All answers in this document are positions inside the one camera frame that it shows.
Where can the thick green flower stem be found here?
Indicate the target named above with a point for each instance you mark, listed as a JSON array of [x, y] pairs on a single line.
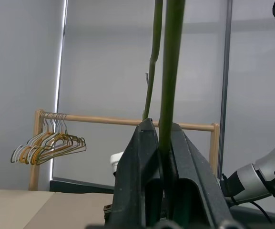
[[171, 71]]

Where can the dark window sill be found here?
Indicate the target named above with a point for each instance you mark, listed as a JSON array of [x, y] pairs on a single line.
[[80, 186]]

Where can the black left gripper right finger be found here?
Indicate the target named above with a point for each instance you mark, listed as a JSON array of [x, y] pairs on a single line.
[[192, 181]]

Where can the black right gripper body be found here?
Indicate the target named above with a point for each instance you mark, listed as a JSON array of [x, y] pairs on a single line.
[[109, 211]]

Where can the wooden clothes rack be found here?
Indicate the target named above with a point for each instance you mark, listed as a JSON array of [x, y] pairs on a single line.
[[99, 118]]

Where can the grey roller blind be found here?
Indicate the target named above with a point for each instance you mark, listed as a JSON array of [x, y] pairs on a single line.
[[108, 59]]

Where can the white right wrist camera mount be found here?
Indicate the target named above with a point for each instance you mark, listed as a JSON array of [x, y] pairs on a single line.
[[115, 160]]

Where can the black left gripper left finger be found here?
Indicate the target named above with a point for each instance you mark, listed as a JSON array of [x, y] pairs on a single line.
[[135, 171]]

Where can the grey window frame post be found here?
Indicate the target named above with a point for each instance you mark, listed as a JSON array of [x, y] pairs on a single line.
[[225, 83]]

